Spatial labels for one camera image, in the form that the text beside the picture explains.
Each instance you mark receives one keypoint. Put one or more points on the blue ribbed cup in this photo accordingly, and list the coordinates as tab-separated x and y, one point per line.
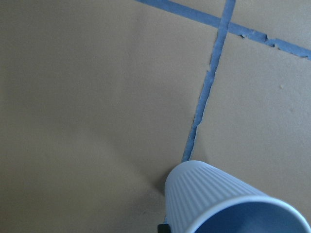
203	199

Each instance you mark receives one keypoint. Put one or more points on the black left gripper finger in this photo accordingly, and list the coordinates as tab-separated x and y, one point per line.
163	228

